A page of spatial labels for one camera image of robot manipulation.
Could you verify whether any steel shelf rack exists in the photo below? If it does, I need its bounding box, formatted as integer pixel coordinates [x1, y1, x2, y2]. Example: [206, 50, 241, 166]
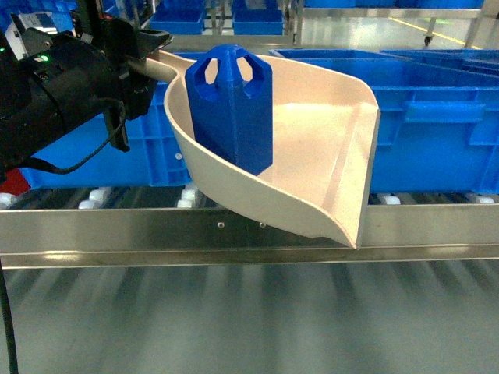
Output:
[1, 187, 498, 269]

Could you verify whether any blue plastic block part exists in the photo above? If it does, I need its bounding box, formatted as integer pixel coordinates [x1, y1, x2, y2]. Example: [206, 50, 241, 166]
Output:
[185, 44, 274, 175]

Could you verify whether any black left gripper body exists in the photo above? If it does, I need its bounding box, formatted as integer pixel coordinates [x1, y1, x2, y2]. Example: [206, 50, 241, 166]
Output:
[11, 16, 128, 153]

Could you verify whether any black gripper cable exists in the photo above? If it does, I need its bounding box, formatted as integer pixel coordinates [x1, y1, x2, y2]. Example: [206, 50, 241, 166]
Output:
[23, 97, 128, 175]

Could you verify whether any large blue crate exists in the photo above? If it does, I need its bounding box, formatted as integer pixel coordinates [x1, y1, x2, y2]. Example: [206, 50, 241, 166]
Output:
[20, 81, 191, 189]
[270, 49, 498, 193]

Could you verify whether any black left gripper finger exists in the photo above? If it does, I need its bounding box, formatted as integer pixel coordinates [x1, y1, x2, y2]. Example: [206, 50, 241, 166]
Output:
[119, 72, 158, 120]
[100, 17, 173, 64]

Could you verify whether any large blue crate left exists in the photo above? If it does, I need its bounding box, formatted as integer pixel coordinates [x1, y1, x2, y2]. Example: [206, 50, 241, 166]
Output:
[20, 81, 191, 189]

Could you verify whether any beige plastic dustpan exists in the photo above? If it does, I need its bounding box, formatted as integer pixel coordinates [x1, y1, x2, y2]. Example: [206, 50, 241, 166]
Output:
[129, 51, 380, 249]

